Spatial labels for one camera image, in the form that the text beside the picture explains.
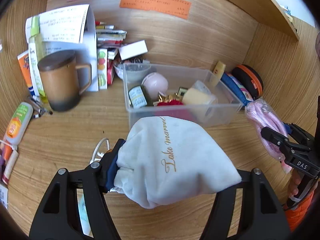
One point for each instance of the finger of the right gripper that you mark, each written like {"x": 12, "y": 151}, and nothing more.
{"x": 300, "y": 135}
{"x": 286, "y": 147}

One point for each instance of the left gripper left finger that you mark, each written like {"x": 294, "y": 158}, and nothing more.
{"x": 58, "y": 217}

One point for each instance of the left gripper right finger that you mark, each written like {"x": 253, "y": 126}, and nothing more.
{"x": 261, "y": 217}

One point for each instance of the yellow cream plastic jar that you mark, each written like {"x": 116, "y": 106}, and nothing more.
{"x": 200, "y": 94}

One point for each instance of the white drawstring cloth pouch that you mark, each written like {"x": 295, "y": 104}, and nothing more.
{"x": 165, "y": 160}

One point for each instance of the red velvet gold pouch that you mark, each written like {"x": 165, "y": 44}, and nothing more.
{"x": 171, "y": 105}

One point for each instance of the green glass dropper bottle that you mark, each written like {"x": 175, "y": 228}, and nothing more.
{"x": 139, "y": 97}

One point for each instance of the pink round case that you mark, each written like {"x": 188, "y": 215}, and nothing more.
{"x": 155, "y": 83}

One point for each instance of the clear plastic storage bin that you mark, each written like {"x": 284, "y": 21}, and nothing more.
{"x": 180, "y": 79}

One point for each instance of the person's right hand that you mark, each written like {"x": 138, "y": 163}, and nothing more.
{"x": 294, "y": 182}

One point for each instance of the black orange zip case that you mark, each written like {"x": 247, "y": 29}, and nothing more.
{"x": 250, "y": 79}

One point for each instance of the blue patchwork pouch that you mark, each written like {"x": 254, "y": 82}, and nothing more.
{"x": 237, "y": 88}

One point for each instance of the white orange green tube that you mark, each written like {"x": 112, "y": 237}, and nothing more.
{"x": 18, "y": 123}

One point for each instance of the yellow lotion tube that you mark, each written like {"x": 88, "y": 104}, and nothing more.
{"x": 218, "y": 72}

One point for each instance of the metal nail clippers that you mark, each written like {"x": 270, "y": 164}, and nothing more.
{"x": 38, "y": 109}

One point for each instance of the brown ceramic mug with lid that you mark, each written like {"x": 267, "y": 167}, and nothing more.
{"x": 59, "y": 76}

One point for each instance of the orange sunscreen tube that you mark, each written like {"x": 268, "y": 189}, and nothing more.
{"x": 23, "y": 61}

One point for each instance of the white ceramic bowl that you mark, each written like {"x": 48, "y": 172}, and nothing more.
{"x": 133, "y": 72}

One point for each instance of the fruit pattern box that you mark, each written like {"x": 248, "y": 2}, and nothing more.
{"x": 102, "y": 68}

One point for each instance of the small white cardboard box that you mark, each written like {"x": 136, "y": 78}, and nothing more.
{"x": 132, "y": 50}

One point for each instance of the orange sticky note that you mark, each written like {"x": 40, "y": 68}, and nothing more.
{"x": 178, "y": 8}

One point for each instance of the white file holder with papers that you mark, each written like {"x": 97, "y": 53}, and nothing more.
{"x": 65, "y": 28}

